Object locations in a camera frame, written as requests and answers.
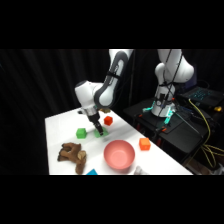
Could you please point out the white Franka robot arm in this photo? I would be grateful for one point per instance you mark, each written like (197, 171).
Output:
(110, 86)

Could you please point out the pink bowl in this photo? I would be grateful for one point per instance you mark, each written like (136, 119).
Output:
(119, 155)

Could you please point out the green status light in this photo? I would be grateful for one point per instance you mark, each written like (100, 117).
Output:
(169, 116)

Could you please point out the green cube block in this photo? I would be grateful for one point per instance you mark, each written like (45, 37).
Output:
(81, 133)

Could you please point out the orange cube block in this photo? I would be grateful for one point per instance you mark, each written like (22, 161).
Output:
(144, 143)

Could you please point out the black robot stand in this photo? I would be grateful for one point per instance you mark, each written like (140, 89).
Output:
(180, 133)

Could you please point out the blue block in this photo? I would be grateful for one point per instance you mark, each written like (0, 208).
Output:
(92, 172)

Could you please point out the small red cube block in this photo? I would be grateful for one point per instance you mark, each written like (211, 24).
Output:
(108, 120)

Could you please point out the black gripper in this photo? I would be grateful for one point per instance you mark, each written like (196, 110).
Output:
(93, 118)

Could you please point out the small yellow object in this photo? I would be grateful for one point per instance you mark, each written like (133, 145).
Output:
(217, 109)

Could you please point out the black laptop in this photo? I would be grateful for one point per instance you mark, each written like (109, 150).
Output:
(203, 95)

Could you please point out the green triangle block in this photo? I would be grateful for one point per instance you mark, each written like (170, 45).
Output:
(105, 133)

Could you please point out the white grey small object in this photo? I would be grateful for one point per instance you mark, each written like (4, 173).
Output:
(140, 171)

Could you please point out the brown plush toy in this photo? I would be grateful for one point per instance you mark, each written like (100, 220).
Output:
(74, 155)

